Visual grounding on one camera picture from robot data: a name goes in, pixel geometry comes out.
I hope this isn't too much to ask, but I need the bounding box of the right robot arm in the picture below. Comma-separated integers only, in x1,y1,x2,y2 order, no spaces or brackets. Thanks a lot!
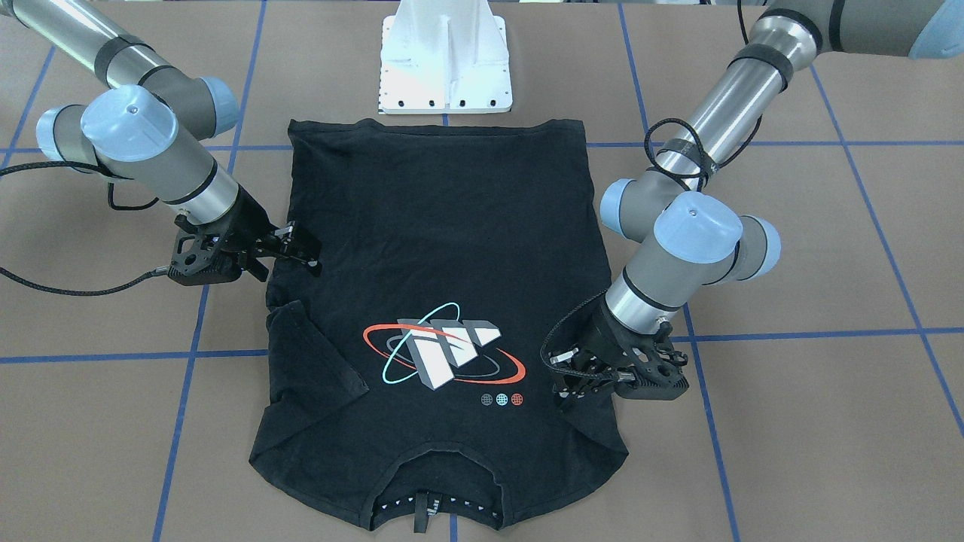
2,1,321,285

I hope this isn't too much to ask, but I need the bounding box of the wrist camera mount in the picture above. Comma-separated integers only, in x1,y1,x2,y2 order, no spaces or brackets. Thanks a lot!
615,318,689,400
166,214,243,287

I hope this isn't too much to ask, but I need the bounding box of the black printed t-shirt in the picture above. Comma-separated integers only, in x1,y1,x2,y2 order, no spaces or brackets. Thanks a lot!
250,120,627,531

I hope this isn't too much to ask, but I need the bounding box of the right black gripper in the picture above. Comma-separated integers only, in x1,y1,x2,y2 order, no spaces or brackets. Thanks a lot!
217,186,322,282

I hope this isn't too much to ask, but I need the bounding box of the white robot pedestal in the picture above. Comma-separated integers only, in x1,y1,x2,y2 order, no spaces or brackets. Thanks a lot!
378,1,514,114

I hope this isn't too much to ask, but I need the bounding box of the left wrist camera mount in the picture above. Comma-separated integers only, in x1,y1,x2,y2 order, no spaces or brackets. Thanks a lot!
615,318,689,400

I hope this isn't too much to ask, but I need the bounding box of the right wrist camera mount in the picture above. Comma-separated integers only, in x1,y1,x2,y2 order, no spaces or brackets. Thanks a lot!
166,214,243,287

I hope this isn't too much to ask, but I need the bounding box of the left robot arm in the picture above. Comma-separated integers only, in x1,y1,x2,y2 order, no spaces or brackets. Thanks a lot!
679,53,962,433

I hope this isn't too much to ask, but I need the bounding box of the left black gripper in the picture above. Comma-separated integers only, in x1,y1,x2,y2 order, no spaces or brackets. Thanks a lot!
547,293,641,412

